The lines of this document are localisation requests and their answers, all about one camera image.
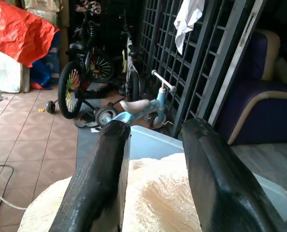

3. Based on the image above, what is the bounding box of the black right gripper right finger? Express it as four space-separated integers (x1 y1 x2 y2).
181 117 287 232

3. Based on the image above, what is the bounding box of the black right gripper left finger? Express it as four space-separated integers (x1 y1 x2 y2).
48 119 131 232

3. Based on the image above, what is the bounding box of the cream fluffy towel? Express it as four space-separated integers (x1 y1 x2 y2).
17 152 204 232

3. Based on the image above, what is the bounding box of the black sandal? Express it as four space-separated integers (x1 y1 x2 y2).
75 111 98 128

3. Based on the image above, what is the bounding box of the light blue plastic basin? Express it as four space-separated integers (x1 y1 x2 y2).
129 125 287 222

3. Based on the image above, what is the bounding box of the light blue toddler tricycle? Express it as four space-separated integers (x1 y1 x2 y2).
94 70 177 129

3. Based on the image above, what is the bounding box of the black children's bicycle with training wheels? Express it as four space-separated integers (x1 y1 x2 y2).
45 4 115 119

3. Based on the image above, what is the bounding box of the white bicycle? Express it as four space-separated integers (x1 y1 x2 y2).
119 24 142 102

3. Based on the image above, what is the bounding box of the blue plastic bag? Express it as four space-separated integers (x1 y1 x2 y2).
29 31 61 90

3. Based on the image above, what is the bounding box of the dark metal grille gate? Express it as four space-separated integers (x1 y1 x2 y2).
138 0 265 138

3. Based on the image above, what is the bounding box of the white covered box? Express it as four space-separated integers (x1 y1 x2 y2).
0 47 30 94

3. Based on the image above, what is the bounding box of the white cloth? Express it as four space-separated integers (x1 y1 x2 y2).
173 0 205 55

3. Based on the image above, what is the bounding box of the orange plastic tarp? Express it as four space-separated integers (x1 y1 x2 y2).
0 0 60 68

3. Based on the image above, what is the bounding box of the cardboard box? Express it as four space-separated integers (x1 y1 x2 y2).
25 0 64 27

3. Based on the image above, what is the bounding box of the purple armchair with wooden frame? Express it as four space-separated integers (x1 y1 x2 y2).
215 30 287 145

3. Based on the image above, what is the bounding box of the black cable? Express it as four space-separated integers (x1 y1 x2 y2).
0 164 14 222

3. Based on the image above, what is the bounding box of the white cable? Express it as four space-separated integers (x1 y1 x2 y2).
0 191 28 210

